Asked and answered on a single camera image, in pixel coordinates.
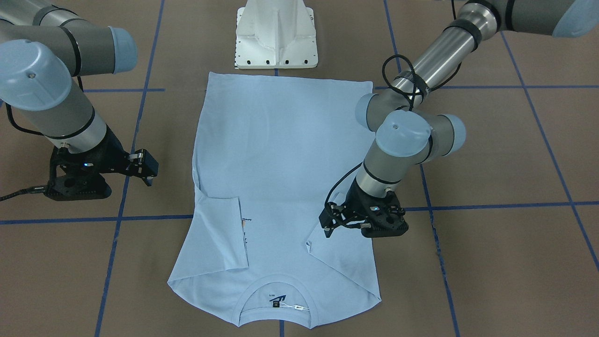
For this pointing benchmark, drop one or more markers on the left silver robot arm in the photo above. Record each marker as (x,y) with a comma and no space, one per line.
(405,136)

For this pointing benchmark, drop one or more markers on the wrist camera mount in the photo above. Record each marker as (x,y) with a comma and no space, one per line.
(385,219)
(77,186)

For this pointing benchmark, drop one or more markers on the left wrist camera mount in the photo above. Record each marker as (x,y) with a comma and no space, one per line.
(385,219)

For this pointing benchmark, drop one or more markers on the white camera pedestal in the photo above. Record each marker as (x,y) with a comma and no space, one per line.
(275,34)

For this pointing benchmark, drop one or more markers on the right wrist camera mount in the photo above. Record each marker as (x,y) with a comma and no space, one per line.
(77,186)

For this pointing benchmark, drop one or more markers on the light blue t-shirt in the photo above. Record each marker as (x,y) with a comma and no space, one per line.
(268,149)

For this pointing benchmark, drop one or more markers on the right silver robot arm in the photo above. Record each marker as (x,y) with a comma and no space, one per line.
(44,51)

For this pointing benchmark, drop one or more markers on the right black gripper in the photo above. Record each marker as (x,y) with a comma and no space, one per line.
(111,152)

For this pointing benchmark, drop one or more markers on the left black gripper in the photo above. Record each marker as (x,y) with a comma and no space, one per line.
(358,196)

